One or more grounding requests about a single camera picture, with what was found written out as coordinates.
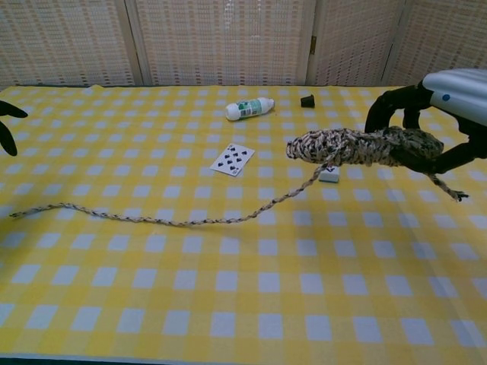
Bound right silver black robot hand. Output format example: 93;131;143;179
364;68;487;179

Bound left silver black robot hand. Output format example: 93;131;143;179
0;100;30;157

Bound beige speckled braided rope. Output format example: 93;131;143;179
9;127;471;228

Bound yellow checkered tablecloth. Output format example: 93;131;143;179
0;85;487;362

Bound woven folding screen panel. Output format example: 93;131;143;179
0;0;137;90
384;0;487;88
125;0;317;87
306;0;407;87

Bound white mahjong tile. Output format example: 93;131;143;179
318;166;341;183

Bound white bottle green label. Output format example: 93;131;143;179
224;97;275;122

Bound nine of spades card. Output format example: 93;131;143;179
209;143;256;178

